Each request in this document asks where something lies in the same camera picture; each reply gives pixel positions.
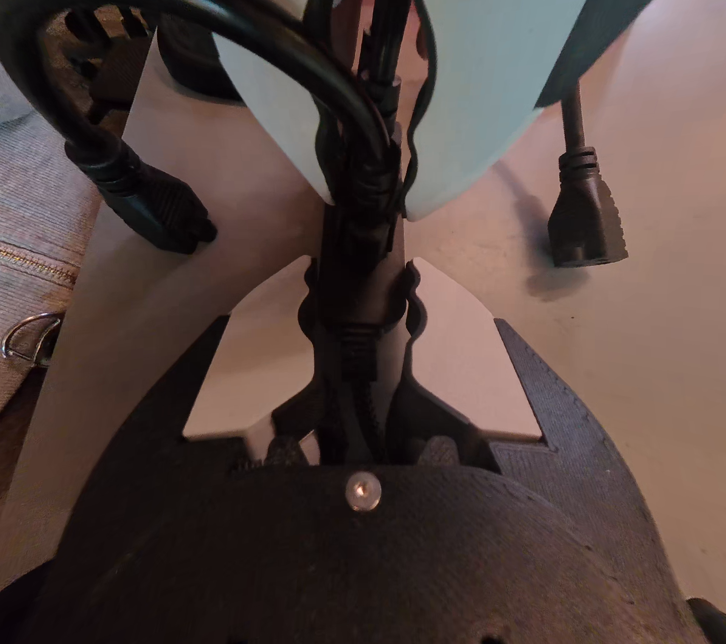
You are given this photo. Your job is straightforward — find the grey zippered bag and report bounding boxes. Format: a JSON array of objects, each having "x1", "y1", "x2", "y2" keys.
[{"x1": 0, "y1": 66, "x2": 103, "y2": 412}]

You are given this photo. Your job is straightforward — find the black power plug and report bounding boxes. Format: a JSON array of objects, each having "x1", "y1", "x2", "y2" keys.
[{"x1": 315, "y1": 202, "x2": 400, "y2": 466}]

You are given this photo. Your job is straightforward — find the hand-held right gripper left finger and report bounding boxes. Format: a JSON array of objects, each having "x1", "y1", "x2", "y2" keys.
[{"x1": 183, "y1": 255, "x2": 330, "y2": 464}]

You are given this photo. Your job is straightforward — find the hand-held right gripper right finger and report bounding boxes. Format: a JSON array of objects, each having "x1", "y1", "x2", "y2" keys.
[{"x1": 387, "y1": 257, "x2": 543, "y2": 474}]

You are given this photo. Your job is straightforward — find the black cable socket connector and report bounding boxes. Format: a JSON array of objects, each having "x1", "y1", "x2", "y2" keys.
[{"x1": 547, "y1": 80, "x2": 628, "y2": 268}]

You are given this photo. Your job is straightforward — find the metal bag ring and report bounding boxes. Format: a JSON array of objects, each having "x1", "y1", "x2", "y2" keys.
[{"x1": 0, "y1": 312, "x2": 63, "y2": 367}]

